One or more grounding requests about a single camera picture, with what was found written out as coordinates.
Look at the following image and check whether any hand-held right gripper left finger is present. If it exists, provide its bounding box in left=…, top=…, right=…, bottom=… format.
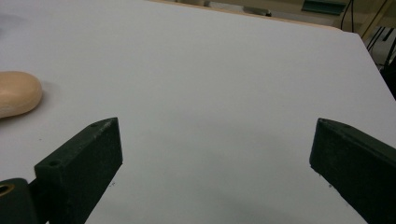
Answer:
left=34, top=117, right=123, bottom=224

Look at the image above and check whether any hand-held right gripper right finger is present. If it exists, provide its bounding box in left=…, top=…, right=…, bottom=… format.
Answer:
left=309, top=118, right=396, bottom=224

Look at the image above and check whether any beige oval soap bar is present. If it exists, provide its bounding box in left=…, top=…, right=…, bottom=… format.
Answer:
left=0, top=71, right=43, bottom=119

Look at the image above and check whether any green box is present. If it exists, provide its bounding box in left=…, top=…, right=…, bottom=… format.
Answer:
left=301, top=0, right=347, bottom=16

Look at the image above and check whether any black cable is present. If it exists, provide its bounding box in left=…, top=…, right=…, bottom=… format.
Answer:
left=340, top=0, right=355, bottom=34

